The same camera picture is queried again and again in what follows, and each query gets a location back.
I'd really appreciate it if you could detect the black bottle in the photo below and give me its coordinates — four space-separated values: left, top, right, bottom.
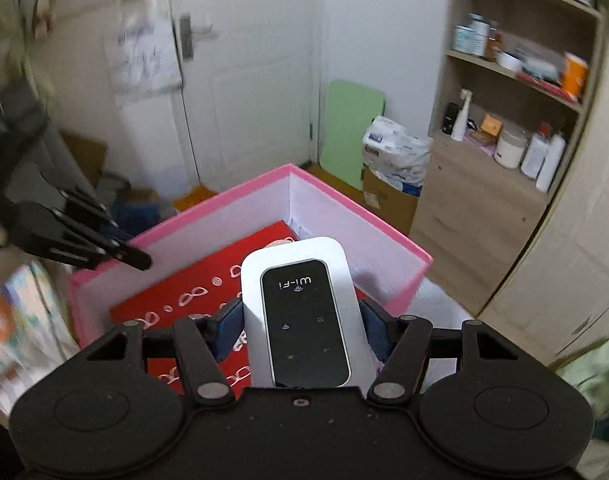
441 102 460 136

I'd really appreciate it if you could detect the white medicine box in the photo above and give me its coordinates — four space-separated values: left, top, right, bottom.
453 14 490 57

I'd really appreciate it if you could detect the floral blanket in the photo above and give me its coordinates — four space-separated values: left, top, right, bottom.
0 260 81 413

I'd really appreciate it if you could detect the white door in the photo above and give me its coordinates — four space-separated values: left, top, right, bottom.
167 0 326 186

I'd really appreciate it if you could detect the green folding table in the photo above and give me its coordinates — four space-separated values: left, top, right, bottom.
320 80 386 191

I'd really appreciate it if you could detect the white jar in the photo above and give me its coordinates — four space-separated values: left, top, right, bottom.
493 127 528 169

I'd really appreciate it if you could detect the white spray bottle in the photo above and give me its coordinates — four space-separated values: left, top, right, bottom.
451 89 473 142

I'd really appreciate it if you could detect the brown cardboard box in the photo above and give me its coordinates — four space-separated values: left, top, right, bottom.
363 167 419 237

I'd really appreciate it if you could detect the blue cardboard box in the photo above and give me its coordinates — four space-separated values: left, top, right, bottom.
109 187 178 241

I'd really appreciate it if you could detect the tissue paper pack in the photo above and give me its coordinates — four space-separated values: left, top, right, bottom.
363 116 432 197

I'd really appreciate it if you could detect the white portable router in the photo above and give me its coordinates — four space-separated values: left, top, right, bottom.
240 236 380 389

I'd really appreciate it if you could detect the brown glass bottle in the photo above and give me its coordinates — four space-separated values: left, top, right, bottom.
485 21 503 62

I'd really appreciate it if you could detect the pink cardboard box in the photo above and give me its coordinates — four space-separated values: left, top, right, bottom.
67 162 433 351

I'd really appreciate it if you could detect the white labelled bottle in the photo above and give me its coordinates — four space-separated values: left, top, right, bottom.
521 132 550 179

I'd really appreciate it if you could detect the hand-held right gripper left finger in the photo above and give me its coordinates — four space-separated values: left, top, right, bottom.
79 297 245 408

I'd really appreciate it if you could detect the white plastic bag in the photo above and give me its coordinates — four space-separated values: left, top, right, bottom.
104 14 182 107

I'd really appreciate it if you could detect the green quilt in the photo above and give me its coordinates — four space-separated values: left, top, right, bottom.
554 335 609 443

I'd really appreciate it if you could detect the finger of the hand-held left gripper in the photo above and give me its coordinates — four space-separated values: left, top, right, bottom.
59 187 120 233
9 202 154 272

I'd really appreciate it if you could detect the wooden shelf unit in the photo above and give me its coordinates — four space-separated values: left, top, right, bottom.
409 0 607 261

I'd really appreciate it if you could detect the orange cup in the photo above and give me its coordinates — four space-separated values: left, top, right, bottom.
561 52 590 100

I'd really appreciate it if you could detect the plain white bottle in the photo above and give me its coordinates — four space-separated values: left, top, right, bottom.
535 132 568 194

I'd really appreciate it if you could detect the beige wardrobe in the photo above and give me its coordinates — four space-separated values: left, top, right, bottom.
477 0 609 367

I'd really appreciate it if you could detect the metal door handle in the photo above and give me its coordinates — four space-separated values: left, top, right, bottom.
178 12 219 61

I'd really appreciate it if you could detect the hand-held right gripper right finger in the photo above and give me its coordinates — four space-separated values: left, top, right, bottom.
359 299 525 408

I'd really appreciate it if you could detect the small orange box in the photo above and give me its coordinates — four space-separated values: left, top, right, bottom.
480 114 506 137

